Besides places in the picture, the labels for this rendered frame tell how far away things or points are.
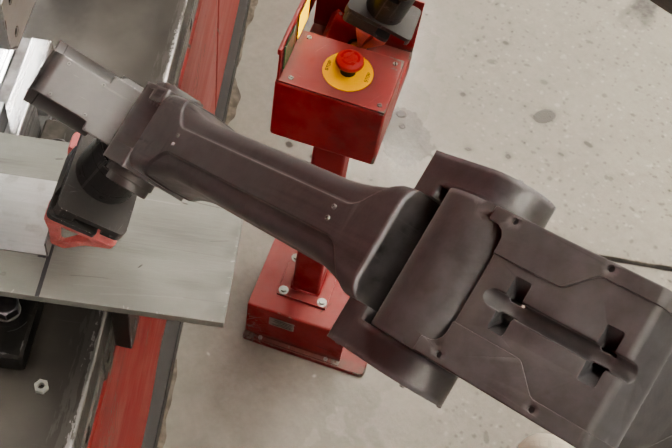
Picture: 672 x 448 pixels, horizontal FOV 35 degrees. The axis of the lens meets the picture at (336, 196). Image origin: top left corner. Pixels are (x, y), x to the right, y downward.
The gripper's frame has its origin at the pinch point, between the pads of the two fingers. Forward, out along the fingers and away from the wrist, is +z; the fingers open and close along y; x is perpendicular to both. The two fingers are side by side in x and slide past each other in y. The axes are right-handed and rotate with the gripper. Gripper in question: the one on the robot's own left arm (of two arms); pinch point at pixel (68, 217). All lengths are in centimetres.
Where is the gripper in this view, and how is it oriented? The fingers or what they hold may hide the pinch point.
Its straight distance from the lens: 104.0
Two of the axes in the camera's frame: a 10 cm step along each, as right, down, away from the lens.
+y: -1.3, 8.1, -5.8
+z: -5.5, 4.2, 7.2
